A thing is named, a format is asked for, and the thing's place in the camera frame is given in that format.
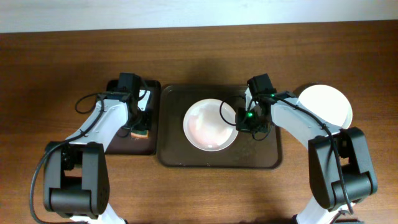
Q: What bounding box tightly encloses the orange green scrub sponge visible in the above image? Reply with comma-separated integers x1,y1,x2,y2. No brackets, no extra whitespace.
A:
130,130,149,139

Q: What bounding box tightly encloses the small dark brown tray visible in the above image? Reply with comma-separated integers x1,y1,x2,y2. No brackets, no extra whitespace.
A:
105,80,161,155

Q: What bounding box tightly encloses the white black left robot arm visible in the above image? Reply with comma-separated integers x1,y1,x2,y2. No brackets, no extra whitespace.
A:
41,96,132,223

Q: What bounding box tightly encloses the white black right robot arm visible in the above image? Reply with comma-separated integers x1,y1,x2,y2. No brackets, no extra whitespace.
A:
235,92,378,223

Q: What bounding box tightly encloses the white plate with ketchup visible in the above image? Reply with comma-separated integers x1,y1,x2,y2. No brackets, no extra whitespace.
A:
183,98,238,152

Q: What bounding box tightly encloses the large brown tray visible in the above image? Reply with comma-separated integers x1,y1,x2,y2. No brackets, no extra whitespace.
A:
157,84,282,170

